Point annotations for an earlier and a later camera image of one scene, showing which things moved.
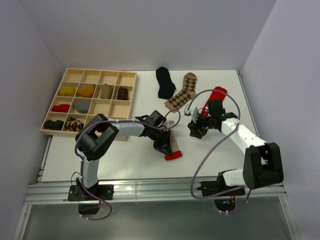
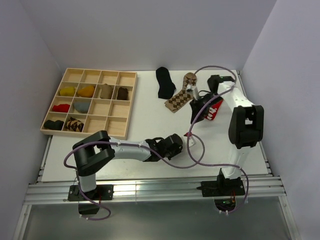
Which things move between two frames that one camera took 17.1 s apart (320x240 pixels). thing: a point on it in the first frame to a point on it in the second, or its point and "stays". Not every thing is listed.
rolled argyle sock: x=74 y=124 stays
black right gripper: x=193 y=127 to x=195 y=105
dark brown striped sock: x=122 y=93 stays
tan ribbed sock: x=106 y=91 stays
